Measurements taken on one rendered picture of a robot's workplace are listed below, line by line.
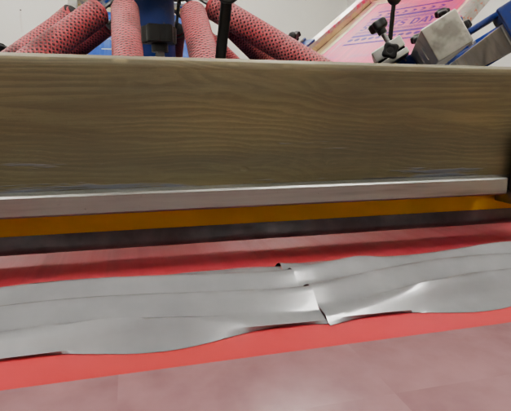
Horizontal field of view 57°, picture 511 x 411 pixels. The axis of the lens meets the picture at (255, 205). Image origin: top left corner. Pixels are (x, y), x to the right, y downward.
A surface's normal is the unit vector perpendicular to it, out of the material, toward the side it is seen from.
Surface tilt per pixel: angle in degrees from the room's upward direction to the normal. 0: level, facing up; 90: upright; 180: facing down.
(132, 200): 90
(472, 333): 0
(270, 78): 90
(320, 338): 0
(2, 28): 90
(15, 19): 90
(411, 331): 0
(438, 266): 29
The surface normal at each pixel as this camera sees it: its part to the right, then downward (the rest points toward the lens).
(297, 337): 0.00, -0.98
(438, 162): 0.25, 0.18
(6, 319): 0.18, -0.76
